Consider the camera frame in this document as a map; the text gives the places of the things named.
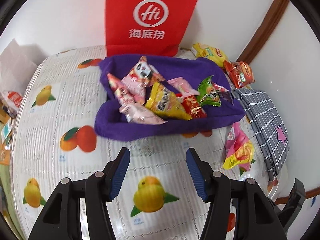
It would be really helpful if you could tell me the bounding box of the panda print snack packet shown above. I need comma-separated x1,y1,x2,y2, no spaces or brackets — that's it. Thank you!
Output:
121,56,165,105

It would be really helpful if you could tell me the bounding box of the red paper bag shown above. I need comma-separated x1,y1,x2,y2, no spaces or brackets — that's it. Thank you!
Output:
105,0,198,56

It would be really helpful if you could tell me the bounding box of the white striped snack packet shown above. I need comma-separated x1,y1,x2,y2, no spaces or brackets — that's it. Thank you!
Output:
212,82,233,103

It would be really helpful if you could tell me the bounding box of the purple fabric basket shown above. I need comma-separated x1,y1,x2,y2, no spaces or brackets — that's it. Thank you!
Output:
94,54,245,141

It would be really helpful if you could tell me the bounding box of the grey checked folded cloth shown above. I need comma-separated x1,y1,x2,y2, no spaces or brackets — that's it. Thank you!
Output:
232,88,290,181

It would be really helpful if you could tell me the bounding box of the pink red candy packet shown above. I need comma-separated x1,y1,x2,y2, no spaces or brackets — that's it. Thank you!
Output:
107,73,135,106

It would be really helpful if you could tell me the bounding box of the white paper bag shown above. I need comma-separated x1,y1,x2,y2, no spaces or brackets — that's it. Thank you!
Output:
1,39,48,96

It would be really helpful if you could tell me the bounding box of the pink peach snack packet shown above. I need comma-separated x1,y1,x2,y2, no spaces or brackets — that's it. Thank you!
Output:
167,77,200,97

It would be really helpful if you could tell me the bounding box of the red-orange chips bag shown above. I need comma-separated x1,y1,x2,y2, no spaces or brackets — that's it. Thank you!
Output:
223,60,255,89

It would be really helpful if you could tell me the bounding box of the pink yellow sweet-potato snack bag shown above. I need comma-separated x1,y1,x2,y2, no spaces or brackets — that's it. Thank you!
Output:
222,122,254,174

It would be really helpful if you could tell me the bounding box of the red snack packet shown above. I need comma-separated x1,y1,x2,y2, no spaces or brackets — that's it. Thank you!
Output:
176,93,207,119

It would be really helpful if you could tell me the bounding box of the yellow snack packet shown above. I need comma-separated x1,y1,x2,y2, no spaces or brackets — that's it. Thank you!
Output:
145,82,192,121

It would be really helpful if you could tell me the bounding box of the brown wooden trim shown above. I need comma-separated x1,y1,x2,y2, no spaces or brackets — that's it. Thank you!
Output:
237,0,289,64

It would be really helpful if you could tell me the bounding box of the fruit print tablecloth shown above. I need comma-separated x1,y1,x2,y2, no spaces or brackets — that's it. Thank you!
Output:
10,46,228,239

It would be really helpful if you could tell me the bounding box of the green snack packet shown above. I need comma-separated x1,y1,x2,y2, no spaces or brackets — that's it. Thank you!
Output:
197,76,221,107

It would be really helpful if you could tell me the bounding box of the yellow chips bag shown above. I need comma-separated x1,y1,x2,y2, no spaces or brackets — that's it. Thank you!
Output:
191,43,228,68

